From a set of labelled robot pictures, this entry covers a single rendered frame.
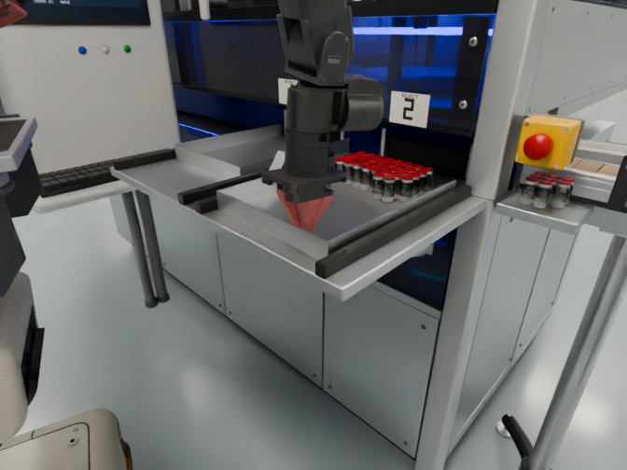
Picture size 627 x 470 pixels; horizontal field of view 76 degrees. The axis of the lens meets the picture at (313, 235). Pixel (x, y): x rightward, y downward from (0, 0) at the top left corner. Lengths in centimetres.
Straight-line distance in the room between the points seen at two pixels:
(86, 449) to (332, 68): 101
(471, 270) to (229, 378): 105
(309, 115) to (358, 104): 7
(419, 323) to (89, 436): 84
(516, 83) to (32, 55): 109
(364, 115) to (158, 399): 131
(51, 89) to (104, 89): 13
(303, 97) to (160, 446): 123
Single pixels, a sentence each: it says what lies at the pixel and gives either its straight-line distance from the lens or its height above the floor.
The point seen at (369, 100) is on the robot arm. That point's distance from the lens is 55.
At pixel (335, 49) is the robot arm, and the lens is 48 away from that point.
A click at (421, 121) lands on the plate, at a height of 100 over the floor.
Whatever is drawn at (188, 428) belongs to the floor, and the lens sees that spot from 151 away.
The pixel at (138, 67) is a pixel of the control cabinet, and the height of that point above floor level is 106.
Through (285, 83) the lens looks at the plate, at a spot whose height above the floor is 104.
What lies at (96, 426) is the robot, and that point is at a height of 28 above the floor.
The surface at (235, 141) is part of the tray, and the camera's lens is 113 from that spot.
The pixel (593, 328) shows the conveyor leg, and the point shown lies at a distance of 101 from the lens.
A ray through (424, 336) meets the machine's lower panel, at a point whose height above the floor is 51.
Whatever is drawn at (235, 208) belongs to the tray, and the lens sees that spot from 67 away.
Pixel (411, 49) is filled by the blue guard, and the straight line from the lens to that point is 84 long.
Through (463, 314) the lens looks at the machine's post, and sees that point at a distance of 93.
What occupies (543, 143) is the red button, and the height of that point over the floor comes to 100.
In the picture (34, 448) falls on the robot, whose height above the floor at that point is 28.
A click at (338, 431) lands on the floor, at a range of 145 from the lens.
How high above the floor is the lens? 116
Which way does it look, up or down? 27 degrees down
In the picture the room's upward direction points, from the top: straight up
